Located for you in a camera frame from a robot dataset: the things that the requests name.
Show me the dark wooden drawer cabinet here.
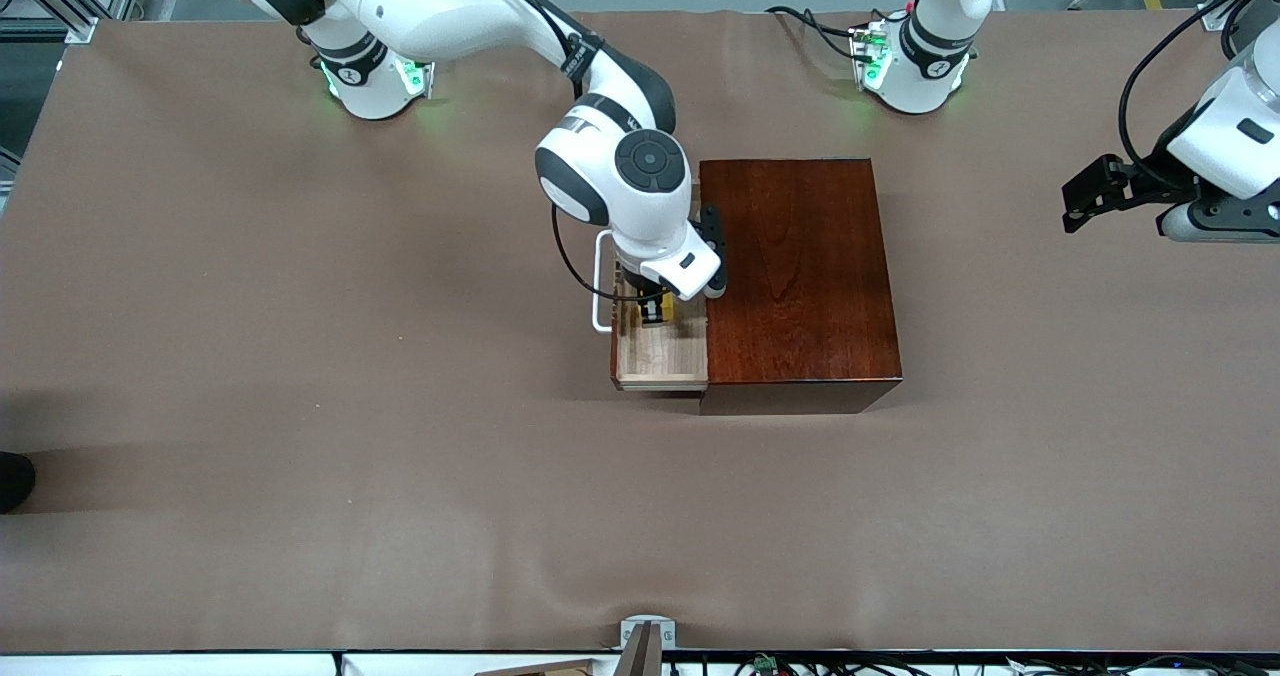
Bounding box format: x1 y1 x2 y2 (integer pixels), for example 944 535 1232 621
700 158 903 417

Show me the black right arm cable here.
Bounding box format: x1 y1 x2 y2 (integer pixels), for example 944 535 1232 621
465 0 646 305

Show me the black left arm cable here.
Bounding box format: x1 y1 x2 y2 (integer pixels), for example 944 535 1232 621
1118 0 1263 189

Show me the brown table cloth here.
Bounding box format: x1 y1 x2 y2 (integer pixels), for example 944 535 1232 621
0 8 1280 654

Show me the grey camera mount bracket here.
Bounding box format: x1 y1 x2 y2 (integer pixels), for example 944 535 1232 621
612 616 677 676

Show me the black round object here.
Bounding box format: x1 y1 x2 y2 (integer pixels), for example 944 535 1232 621
0 451 37 514

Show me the wooden drawer with white handle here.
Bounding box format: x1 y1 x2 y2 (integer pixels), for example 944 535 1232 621
592 228 709 392

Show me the grey base connector bracket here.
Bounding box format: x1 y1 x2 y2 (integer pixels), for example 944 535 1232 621
850 22 891 93
400 51 441 99

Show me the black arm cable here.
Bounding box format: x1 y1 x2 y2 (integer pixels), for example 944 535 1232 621
1118 0 1263 189
465 0 646 305

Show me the black base cable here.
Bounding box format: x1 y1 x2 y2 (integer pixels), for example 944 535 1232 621
765 4 863 42

